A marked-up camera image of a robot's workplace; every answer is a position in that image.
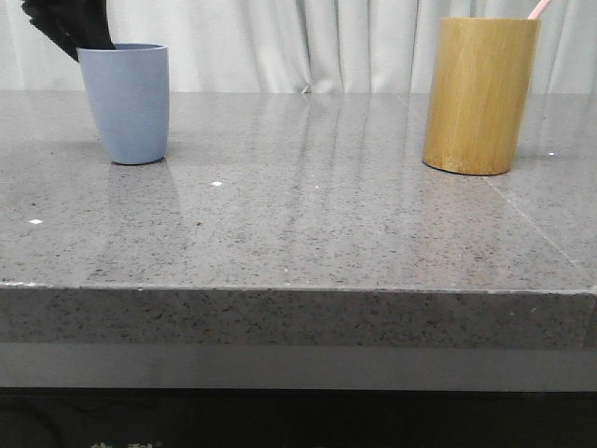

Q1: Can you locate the white curtain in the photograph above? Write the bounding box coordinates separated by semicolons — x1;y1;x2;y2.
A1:
1;1;596;93

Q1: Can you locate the blue plastic cup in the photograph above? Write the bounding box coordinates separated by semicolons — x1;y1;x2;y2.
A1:
76;43;170;165

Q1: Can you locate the pink chopstick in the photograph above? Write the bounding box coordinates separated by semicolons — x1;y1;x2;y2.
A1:
527;0;551;21

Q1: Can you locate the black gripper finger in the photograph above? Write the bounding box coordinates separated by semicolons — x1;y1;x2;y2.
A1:
21;0;116;62

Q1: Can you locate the bamboo wooden cylinder holder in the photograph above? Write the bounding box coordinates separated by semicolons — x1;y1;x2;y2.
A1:
423;17;540;175

